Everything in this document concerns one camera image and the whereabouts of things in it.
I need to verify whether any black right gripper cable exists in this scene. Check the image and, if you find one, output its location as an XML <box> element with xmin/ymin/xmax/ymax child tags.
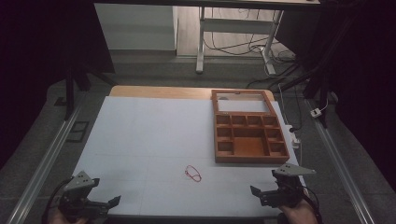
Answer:
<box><xmin>301</xmin><ymin>185</ymin><xmax>323</xmax><ymax>224</ymax></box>

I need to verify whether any wooden compartment box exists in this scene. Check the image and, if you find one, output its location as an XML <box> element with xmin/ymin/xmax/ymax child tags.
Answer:
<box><xmin>210</xmin><ymin>89</ymin><xmax>290</xmax><ymax>165</ymax></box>

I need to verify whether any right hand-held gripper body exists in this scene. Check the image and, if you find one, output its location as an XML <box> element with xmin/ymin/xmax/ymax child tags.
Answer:
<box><xmin>259</xmin><ymin>162</ymin><xmax>318</xmax><ymax>209</ymax></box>

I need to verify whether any black floor socket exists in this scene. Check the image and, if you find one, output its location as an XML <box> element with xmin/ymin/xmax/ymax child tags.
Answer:
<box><xmin>65</xmin><ymin>120</ymin><xmax>91</xmax><ymax>144</ymax></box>

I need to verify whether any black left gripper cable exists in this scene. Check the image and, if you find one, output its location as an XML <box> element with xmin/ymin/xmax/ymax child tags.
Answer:
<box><xmin>41</xmin><ymin>177</ymin><xmax>73</xmax><ymax>224</ymax></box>

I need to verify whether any white desk with metal legs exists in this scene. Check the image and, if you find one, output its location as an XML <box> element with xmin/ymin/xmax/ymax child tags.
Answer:
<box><xmin>92</xmin><ymin>0</ymin><xmax>321</xmax><ymax>76</ymax></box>

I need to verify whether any red string bracelet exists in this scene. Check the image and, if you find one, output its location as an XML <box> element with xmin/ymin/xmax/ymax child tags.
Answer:
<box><xmin>184</xmin><ymin>164</ymin><xmax>203</xmax><ymax>183</ymax></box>

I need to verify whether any aluminium rail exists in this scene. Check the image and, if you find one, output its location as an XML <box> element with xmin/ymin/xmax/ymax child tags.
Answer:
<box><xmin>304</xmin><ymin>98</ymin><xmax>376</xmax><ymax>224</ymax></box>
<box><xmin>6</xmin><ymin>92</ymin><xmax>87</xmax><ymax>224</ymax></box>

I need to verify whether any person's right hand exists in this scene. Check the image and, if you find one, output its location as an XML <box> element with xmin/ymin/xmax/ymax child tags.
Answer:
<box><xmin>277</xmin><ymin>189</ymin><xmax>319</xmax><ymax>224</ymax></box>

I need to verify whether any black stand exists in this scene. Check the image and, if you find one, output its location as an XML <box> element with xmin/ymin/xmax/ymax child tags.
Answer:
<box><xmin>278</xmin><ymin>12</ymin><xmax>359</xmax><ymax>129</ymax></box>
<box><xmin>62</xmin><ymin>55</ymin><xmax>119</xmax><ymax>121</ymax></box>

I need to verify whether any white cabinet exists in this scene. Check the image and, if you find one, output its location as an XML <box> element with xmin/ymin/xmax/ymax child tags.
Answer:
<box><xmin>93</xmin><ymin>3</ymin><xmax>179</xmax><ymax>51</ymax></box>

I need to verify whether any white table mat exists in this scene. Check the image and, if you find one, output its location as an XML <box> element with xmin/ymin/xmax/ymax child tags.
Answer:
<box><xmin>72</xmin><ymin>95</ymin><xmax>306</xmax><ymax>217</ymax></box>

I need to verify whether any person's left hand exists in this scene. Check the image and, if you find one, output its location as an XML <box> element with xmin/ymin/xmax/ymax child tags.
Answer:
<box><xmin>47</xmin><ymin>214</ymin><xmax>90</xmax><ymax>224</ymax></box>

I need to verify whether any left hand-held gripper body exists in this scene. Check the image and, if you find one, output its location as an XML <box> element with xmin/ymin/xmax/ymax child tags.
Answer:
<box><xmin>58</xmin><ymin>170</ymin><xmax>110</xmax><ymax>224</ymax></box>

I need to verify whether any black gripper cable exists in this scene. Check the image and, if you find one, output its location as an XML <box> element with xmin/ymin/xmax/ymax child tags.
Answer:
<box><xmin>301</xmin><ymin>185</ymin><xmax>323</xmax><ymax>224</ymax></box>
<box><xmin>41</xmin><ymin>177</ymin><xmax>73</xmax><ymax>224</ymax></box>

